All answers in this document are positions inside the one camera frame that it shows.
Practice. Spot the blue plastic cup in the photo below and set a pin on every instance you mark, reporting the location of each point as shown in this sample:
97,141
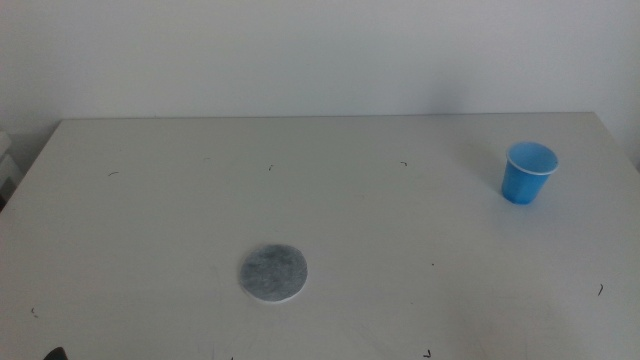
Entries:
522,182

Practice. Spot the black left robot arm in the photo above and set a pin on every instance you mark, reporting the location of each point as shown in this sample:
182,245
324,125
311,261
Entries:
55,354

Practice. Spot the round grey cup mat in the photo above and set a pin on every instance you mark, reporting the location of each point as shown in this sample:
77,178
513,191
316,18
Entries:
273,273

